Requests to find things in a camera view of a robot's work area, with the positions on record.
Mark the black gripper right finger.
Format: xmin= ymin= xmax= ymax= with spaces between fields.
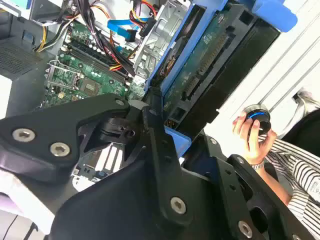
xmin=197 ymin=134 xmax=316 ymax=240

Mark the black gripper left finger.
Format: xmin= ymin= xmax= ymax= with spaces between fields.
xmin=0 ymin=88 xmax=195 ymax=227

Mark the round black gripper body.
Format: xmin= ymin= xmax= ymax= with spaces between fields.
xmin=47 ymin=159 xmax=236 ymax=240

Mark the round black tool blue ring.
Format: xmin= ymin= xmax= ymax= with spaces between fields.
xmin=242 ymin=104 xmax=273 ymax=143

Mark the hard disk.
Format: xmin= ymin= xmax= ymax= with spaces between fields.
xmin=143 ymin=0 xmax=298 ymax=161

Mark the person's hand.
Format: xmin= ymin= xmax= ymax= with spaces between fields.
xmin=232 ymin=112 xmax=278 ymax=166

